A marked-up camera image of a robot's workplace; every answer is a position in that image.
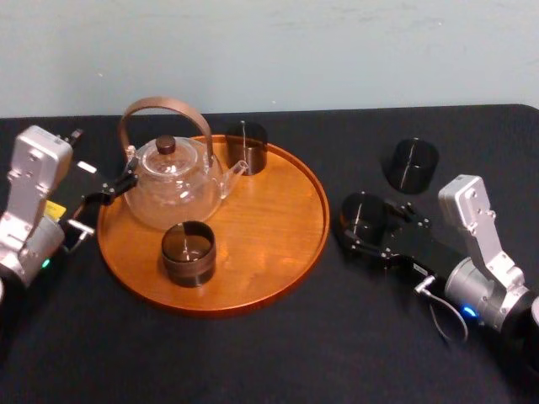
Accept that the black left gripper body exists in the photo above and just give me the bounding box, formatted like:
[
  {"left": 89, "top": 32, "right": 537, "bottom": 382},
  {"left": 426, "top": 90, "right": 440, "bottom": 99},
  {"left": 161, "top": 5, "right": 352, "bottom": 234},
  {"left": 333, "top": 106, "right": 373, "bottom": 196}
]
[{"left": 45, "top": 160, "right": 107, "bottom": 254}]

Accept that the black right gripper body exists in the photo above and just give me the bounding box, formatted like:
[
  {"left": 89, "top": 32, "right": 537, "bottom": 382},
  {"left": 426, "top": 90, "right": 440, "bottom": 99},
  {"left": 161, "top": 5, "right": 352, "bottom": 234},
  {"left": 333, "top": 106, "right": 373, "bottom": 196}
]
[{"left": 380, "top": 217, "right": 465, "bottom": 279}]

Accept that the dark smoked glass cup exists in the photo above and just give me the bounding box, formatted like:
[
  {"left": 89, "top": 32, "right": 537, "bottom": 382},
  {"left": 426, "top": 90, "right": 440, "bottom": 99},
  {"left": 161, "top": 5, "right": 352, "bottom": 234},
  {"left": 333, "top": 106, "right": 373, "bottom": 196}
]
[
  {"left": 162, "top": 221, "right": 217, "bottom": 289},
  {"left": 226, "top": 120, "right": 269, "bottom": 176},
  {"left": 381, "top": 137, "right": 440, "bottom": 195},
  {"left": 339, "top": 192, "right": 387, "bottom": 250}
]

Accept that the round brown wooden tray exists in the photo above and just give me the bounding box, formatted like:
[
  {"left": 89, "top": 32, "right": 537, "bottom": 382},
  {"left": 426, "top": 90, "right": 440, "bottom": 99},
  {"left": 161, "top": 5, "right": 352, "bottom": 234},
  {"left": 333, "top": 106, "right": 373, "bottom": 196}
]
[{"left": 96, "top": 134, "right": 331, "bottom": 317}]

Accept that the glass lid with brown knob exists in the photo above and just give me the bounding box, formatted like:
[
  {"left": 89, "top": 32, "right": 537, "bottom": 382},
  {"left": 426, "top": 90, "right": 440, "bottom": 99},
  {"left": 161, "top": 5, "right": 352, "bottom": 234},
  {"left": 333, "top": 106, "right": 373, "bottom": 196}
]
[{"left": 141, "top": 134, "right": 198, "bottom": 173}]

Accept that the black table cloth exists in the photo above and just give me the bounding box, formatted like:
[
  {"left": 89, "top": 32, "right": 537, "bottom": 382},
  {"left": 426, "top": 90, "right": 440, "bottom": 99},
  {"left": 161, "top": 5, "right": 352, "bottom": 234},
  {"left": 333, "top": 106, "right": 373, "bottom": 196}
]
[{"left": 0, "top": 104, "right": 539, "bottom": 404}]

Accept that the right gripper's cable with plug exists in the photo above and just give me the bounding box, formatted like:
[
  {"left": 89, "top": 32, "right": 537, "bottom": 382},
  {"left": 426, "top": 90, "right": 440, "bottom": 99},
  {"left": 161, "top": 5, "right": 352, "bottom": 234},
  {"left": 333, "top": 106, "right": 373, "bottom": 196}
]
[{"left": 414, "top": 273, "right": 471, "bottom": 344}]

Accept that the gripper's cable with plug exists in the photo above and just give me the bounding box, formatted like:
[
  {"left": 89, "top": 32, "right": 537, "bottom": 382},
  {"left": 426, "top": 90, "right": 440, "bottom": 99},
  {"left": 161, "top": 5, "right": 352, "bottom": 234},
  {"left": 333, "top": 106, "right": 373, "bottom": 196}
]
[
  {"left": 414, "top": 273, "right": 471, "bottom": 344},
  {"left": 62, "top": 218, "right": 96, "bottom": 256}
]

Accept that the left gripper's cable with plug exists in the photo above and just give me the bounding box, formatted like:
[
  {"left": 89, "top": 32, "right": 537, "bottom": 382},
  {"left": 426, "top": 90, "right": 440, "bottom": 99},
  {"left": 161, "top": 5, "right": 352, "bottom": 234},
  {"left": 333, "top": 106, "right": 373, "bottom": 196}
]
[{"left": 62, "top": 218, "right": 96, "bottom": 256}]

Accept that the glass teapot with brown handle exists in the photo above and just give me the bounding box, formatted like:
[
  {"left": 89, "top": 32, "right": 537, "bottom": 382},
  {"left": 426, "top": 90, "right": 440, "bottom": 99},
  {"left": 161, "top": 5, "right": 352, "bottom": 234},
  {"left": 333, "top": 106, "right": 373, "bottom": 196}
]
[{"left": 117, "top": 97, "right": 249, "bottom": 231}]

